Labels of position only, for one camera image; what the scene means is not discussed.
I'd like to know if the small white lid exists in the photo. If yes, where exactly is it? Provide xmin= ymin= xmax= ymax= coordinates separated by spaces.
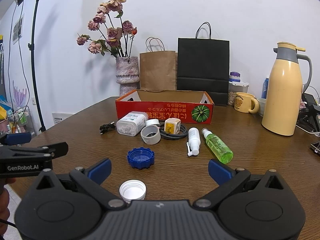
xmin=146 ymin=119 xmax=160 ymax=126

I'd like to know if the white yellow power adapter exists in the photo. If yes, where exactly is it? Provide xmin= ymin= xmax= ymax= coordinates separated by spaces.
xmin=164 ymin=118 xmax=181 ymax=134

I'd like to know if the clear plastic pill container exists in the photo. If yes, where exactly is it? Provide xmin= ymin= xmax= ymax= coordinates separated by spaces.
xmin=116 ymin=111 xmax=149 ymax=137

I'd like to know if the blue plastic bottle cap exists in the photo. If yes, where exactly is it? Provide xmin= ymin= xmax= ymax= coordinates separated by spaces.
xmin=127 ymin=147 xmax=155 ymax=170

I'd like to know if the pale green bowl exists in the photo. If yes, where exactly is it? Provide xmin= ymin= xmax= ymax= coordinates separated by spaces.
xmin=257 ymin=98 xmax=266 ymax=116

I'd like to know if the white plastic bottle cap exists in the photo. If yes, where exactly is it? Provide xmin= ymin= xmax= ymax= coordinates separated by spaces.
xmin=119 ymin=179 xmax=146 ymax=204

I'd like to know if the green spray bottle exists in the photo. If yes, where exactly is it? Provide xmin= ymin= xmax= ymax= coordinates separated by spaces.
xmin=202 ymin=128 xmax=233 ymax=164

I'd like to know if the white spray bottle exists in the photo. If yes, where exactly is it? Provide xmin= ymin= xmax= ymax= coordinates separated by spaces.
xmin=187 ymin=127 xmax=201 ymax=157

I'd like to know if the black device with cables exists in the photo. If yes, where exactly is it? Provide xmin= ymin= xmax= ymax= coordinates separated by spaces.
xmin=295 ymin=85 xmax=320 ymax=157

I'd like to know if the yellow bear mug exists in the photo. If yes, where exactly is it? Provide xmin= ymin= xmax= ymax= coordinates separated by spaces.
xmin=234 ymin=92 xmax=260 ymax=114

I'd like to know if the black braided cable coil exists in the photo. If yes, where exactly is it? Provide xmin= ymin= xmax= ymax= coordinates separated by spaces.
xmin=159 ymin=122 xmax=188 ymax=140

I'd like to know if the grey tape roll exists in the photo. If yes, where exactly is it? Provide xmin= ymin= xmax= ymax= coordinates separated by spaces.
xmin=140 ymin=125 xmax=161 ymax=145

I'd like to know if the yellow thermos jug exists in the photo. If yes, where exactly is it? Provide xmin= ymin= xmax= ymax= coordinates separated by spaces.
xmin=261 ymin=42 xmax=313 ymax=137

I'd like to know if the purple white jar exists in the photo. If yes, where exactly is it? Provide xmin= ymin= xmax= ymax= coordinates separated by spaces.
xmin=229 ymin=72 xmax=241 ymax=82

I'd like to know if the pink textured vase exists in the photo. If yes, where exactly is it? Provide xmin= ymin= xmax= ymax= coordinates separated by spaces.
xmin=116 ymin=56 xmax=140 ymax=96

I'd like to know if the black paper bag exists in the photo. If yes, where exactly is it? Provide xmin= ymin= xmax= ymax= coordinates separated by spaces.
xmin=177 ymin=22 xmax=230 ymax=106

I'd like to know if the dried rose bouquet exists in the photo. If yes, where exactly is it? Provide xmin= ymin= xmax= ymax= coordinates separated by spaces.
xmin=76 ymin=0 xmax=138 ymax=59

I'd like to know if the wire storage cart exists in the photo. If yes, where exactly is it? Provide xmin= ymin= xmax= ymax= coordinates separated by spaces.
xmin=1 ymin=106 xmax=36 ymax=137

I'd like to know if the brown paper bag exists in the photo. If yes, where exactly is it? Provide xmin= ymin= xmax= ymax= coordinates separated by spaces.
xmin=139 ymin=37 xmax=177 ymax=90

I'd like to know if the white wall outlet box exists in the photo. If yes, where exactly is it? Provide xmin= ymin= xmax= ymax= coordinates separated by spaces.
xmin=52 ymin=112 xmax=73 ymax=124

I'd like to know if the small black cable bundle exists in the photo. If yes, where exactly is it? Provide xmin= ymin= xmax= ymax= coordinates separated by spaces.
xmin=99 ymin=121 xmax=116 ymax=136

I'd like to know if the red pumpkin cardboard box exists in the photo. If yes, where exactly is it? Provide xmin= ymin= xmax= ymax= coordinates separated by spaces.
xmin=116 ymin=89 xmax=214 ymax=124

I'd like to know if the person's left hand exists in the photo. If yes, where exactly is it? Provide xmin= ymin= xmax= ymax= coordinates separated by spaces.
xmin=0 ymin=189 xmax=10 ymax=237

